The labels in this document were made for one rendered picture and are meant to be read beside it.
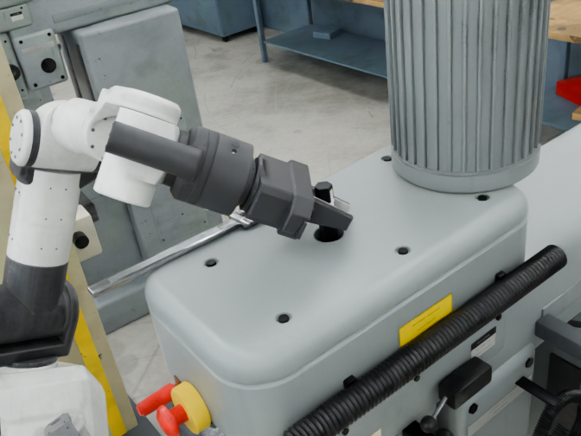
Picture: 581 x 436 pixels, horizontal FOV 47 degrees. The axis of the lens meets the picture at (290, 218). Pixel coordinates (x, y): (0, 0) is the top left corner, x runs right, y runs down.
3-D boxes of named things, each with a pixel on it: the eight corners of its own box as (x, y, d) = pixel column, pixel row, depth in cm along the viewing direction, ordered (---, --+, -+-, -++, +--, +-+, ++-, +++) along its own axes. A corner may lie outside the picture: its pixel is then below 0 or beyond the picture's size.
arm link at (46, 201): (94, 111, 105) (72, 246, 110) (6, 98, 97) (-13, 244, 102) (122, 127, 96) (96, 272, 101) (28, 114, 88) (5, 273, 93)
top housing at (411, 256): (265, 489, 72) (241, 382, 64) (152, 364, 91) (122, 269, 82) (536, 288, 94) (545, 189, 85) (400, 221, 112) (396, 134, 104)
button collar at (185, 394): (201, 444, 78) (190, 408, 75) (176, 415, 82) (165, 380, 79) (215, 434, 79) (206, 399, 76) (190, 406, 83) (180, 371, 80)
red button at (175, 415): (173, 448, 77) (165, 424, 75) (156, 427, 80) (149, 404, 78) (197, 432, 79) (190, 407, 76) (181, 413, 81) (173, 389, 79)
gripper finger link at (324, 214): (343, 231, 82) (296, 215, 80) (354, 210, 80) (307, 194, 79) (345, 239, 81) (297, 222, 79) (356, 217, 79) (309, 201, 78)
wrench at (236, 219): (97, 303, 77) (95, 297, 77) (85, 288, 80) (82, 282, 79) (271, 217, 88) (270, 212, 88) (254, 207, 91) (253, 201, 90)
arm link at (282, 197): (283, 208, 88) (195, 179, 85) (313, 145, 84) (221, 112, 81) (288, 264, 77) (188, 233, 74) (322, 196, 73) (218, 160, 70)
